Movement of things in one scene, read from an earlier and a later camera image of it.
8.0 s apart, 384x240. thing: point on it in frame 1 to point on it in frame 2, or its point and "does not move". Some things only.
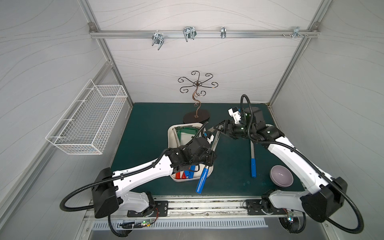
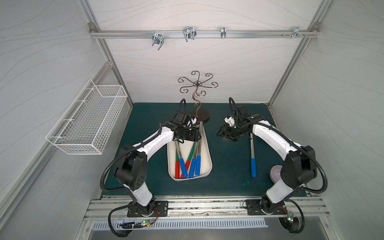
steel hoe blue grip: [191, 173] does not move
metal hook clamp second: [189, 32] does not move
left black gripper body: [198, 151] to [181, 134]
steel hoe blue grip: [253, 162] does not move
